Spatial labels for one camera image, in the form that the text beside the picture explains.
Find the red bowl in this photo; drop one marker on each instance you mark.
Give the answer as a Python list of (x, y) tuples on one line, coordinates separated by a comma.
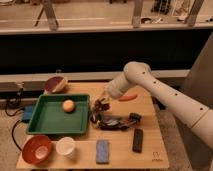
[(37, 149)]

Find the blue sponge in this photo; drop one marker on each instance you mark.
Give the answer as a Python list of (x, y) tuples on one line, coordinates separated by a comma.
[(102, 152)]

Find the orange carrot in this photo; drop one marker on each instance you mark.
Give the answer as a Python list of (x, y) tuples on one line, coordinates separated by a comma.
[(127, 98)]

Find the black remote control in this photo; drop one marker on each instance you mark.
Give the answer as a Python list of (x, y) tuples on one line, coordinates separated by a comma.
[(137, 141)]

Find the orange peach fruit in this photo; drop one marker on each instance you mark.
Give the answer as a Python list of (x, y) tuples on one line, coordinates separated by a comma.
[(68, 106)]

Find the white plastic cup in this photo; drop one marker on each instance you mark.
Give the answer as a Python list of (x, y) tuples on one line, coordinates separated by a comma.
[(66, 147)]

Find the green plastic tray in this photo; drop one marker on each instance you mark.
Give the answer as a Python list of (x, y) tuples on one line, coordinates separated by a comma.
[(49, 117)]

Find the blue box on floor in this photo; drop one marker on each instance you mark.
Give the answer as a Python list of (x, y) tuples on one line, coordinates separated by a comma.
[(28, 111)]

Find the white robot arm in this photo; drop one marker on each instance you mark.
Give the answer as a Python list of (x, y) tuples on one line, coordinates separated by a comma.
[(195, 115)]

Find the dark red grape bunch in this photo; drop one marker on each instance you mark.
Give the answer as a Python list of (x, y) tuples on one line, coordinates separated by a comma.
[(101, 105)]

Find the maroon and cream bowl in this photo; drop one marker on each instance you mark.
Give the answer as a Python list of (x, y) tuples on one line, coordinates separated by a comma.
[(55, 84)]

